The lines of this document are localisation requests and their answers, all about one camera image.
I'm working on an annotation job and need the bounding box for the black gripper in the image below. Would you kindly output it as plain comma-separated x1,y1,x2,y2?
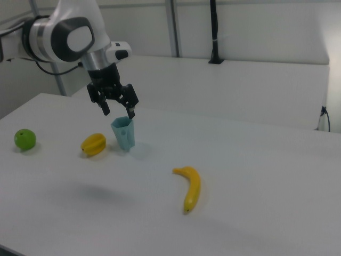
86,63,140,120

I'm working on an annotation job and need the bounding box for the white back table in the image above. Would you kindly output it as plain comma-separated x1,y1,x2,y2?
65,54,331,131

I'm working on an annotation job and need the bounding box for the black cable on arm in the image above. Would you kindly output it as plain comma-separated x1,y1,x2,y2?
34,60,83,76

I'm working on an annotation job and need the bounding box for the black cable with clip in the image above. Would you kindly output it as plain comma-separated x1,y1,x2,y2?
318,106,332,132

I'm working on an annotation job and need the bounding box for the light blue hexagonal mug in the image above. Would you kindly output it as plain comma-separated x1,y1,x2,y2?
110,116,136,151

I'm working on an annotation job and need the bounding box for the yellow toy banana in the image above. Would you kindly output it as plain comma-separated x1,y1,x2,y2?
172,166,202,214

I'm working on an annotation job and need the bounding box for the aluminium frame post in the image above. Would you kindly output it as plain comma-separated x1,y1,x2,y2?
165,0,185,58
51,62,68,97

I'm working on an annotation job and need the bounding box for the green toy apple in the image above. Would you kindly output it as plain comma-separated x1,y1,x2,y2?
14,129,37,150

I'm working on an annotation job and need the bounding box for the black pole with base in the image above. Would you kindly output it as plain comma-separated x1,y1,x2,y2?
208,0,225,65

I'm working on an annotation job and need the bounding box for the yellow toy starfruit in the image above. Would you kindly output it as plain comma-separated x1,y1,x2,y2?
80,133,107,157

